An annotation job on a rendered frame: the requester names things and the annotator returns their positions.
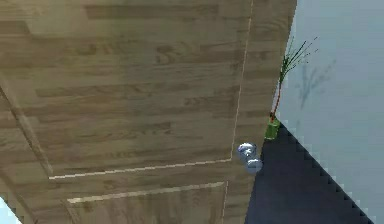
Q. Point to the green house plant in pot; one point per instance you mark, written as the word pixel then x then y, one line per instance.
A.
pixel 272 128

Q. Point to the light wooden room door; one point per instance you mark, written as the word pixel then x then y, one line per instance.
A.
pixel 133 100

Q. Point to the silver round door knob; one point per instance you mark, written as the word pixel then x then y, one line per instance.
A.
pixel 250 156

